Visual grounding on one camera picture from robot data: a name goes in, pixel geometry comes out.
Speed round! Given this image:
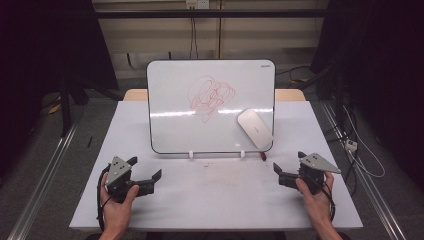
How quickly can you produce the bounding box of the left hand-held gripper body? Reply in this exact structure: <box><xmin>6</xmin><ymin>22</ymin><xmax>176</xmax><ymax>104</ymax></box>
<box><xmin>104</xmin><ymin>155</ymin><xmax>141</xmax><ymax>203</ymax></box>

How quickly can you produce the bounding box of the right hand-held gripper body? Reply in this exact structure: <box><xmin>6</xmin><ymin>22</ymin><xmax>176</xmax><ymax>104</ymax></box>
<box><xmin>297</xmin><ymin>152</ymin><xmax>343</xmax><ymax>196</ymax></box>

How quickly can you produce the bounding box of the white whiteboard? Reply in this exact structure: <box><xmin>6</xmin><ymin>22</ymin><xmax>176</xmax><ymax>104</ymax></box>
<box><xmin>146</xmin><ymin>59</ymin><xmax>277</xmax><ymax>156</ymax></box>

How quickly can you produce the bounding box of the white whiteboard eraser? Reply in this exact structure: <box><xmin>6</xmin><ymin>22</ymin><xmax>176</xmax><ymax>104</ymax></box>
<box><xmin>237</xmin><ymin>108</ymin><xmax>275</xmax><ymax>150</ymax></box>

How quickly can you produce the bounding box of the person's right hand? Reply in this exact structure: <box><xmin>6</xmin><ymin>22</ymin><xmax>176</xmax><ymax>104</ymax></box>
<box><xmin>295</xmin><ymin>171</ymin><xmax>336</xmax><ymax>229</ymax></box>

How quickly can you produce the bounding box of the person's left hand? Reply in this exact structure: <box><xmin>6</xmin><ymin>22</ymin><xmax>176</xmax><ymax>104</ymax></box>
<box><xmin>99</xmin><ymin>172</ymin><xmax>141</xmax><ymax>233</ymax></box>

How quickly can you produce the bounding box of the white power strip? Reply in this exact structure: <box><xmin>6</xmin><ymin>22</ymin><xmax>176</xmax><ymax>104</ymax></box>
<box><xmin>345</xmin><ymin>138</ymin><xmax>359</xmax><ymax>153</ymax></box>

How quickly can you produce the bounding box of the wooden table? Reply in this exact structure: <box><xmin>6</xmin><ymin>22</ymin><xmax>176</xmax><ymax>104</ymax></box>
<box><xmin>122</xmin><ymin>87</ymin><xmax>307</xmax><ymax>103</ymax></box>

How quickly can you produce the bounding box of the black metal stand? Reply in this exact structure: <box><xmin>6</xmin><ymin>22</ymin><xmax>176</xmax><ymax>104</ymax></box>
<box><xmin>297</xmin><ymin>63</ymin><xmax>348</xmax><ymax>135</ymax></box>
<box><xmin>58</xmin><ymin>74</ymin><xmax>124</xmax><ymax>138</ymax></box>

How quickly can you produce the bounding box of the black curtain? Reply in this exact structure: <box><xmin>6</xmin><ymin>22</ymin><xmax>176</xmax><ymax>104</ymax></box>
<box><xmin>0</xmin><ymin>0</ymin><xmax>120</xmax><ymax>178</ymax></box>
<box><xmin>309</xmin><ymin>0</ymin><xmax>424</xmax><ymax>183</ymax></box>

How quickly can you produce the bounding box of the black horizontal beam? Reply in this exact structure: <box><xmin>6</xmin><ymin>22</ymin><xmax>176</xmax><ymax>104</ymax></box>
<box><xmin>94</xmin><ymin>8</ymin><xmax>330</xmax><ymax>20</ymax></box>

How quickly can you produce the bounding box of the thin yellowish pole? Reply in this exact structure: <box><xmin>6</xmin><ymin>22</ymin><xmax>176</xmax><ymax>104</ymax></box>
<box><xmin>217</xmin><ymin>0</ymin><xmax>223</xmax><ymax>60</ymax></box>

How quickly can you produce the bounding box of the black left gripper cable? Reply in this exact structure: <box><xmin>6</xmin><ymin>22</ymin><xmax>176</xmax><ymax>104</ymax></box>
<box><xmin>95</xmin><ymin>164</ymin><xmax>112</xmax><ymax>232</ymax></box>

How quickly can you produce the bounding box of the white cable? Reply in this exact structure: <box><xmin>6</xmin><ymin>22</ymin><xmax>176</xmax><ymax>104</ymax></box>
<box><xmin>342</xmin><ymin>105</ymin><xmax>387</xmax><ymax>179</ymax></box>

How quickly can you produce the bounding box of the aluminium floor rail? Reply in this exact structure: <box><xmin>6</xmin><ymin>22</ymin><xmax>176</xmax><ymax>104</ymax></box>
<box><xmin>320</xmin><ymin>100</ymin><xmax>408</xmax><ymax>240</ymax></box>
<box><xmin>7</xmin><ymin>122</ymin><xmax>80</xmax><ymax>240</ymax></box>

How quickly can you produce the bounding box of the black floor cable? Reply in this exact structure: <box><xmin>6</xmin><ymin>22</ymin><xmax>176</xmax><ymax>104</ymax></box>
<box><xmin>275</xmin><ymin>65</ymin><xmax>312</xmax><ymax>85</ymax></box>

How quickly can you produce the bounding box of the black hanging cable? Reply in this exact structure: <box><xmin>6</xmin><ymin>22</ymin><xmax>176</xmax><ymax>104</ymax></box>
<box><xmin>189</xmin><ymin>16</ymin><xmax>200</xmax><ymax>60</ymax></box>

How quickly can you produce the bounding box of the white wall outlet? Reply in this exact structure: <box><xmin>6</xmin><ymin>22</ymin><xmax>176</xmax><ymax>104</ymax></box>
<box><xmin>185</xmin><ymin>0</ymin><xmax>211</xmax><ymax>10</ymax></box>

